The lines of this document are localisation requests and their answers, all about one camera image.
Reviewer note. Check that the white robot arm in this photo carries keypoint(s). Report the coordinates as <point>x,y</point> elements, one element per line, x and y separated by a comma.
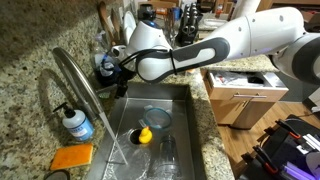
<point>277,32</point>

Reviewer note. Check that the yellow rubber duck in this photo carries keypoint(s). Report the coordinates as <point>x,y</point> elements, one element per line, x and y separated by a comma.
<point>145,135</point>

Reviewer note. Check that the round container lid teal rim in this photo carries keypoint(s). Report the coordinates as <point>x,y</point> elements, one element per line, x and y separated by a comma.
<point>156,117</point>

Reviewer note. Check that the green scrub pad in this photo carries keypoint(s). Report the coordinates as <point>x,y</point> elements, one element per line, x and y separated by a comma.
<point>104,95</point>

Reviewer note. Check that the clear glass jar in sink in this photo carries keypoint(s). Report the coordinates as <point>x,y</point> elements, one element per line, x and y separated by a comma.
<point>168,161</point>

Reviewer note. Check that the orange sponge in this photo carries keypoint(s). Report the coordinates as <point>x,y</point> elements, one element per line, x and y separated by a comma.
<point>72,156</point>

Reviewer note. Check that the curved steel kitchen faucet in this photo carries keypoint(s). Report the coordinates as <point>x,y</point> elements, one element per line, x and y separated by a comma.
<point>79,83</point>

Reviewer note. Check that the open wooden drawer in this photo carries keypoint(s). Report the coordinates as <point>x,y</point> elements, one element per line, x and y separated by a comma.
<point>241,103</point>

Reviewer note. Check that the black round object bottom edge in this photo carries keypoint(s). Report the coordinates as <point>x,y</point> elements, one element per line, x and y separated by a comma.
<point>58,175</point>

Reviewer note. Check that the black knife block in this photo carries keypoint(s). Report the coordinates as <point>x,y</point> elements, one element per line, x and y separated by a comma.
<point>188,25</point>

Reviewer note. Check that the white paper towel roll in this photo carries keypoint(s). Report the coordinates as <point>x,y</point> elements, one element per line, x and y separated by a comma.
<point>245,7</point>

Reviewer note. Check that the stainless steel sink basin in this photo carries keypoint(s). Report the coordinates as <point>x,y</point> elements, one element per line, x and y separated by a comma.
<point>123,157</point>

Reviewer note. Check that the white plate in rack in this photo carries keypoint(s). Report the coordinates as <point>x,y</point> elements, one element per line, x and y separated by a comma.
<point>129,25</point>

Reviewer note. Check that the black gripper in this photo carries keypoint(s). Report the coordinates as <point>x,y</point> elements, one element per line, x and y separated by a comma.
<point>124,76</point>

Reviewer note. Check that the soap pump bottle blue label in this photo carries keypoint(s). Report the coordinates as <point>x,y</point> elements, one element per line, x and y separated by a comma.
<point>76,122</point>

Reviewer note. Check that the wooden spoon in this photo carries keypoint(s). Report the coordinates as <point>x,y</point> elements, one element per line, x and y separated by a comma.
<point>102,12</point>

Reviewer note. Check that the black tool case orange latches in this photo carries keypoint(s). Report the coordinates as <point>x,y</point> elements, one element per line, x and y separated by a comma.
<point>291,152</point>

